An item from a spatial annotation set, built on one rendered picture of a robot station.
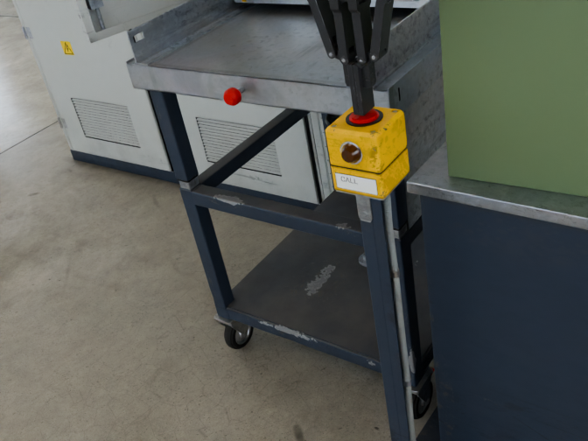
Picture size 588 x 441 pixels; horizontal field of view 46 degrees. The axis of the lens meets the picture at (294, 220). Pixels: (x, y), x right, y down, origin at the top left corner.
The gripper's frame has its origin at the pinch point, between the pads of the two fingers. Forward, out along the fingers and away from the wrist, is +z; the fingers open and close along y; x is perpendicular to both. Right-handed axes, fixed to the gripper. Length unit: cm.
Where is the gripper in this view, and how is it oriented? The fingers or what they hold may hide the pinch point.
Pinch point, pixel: (360, 86)
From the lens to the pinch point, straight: 91.0
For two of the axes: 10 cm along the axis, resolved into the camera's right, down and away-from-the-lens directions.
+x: -5.6, 5.4, -6.3
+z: 1.7, 8.2, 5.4
